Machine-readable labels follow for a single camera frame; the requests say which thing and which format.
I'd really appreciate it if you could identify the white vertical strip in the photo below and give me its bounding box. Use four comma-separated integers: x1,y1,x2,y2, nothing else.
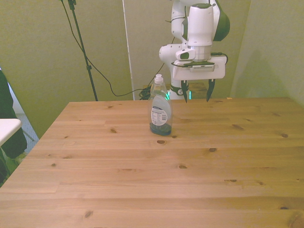
122,0,135,101

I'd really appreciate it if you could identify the black tripod stand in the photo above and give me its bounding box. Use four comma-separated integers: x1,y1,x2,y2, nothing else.
59,0,99,102

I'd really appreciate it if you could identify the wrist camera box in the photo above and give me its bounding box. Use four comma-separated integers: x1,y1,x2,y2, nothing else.
189,65,216,72

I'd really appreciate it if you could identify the dark hanging cloth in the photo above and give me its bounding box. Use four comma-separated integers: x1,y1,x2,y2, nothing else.
0,67,28,183

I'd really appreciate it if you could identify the coiled black cable bundle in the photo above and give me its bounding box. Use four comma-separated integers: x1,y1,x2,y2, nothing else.
138,84,153,101

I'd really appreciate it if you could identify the long black cable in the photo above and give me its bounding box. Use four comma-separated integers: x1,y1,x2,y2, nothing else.
61,0,152,97

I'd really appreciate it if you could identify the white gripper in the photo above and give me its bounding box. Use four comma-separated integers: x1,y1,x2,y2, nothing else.
171,55,227,104

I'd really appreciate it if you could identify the white side table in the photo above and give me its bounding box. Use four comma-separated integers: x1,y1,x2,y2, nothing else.
0,118,22,146

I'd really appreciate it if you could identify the clear dish soap bottle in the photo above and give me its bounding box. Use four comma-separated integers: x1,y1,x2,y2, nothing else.
148,74,173,137

